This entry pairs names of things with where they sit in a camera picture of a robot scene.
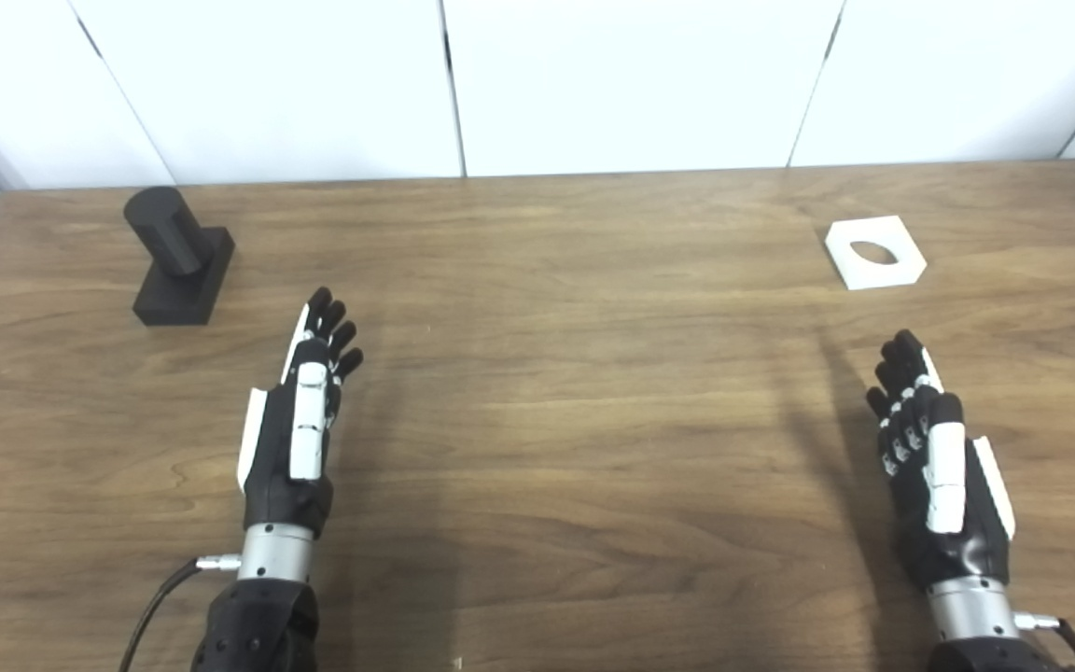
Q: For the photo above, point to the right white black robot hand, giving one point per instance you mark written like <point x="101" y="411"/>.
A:
<point x="943" y="523"/>

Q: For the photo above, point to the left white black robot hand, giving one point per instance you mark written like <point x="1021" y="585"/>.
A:
<point x="267" y="467"/>

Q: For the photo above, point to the black peg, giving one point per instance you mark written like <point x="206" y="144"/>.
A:
<point x="178" y="271"/>

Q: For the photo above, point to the white square piece with hole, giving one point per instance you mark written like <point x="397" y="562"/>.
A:
<point x="850" y="263"/>

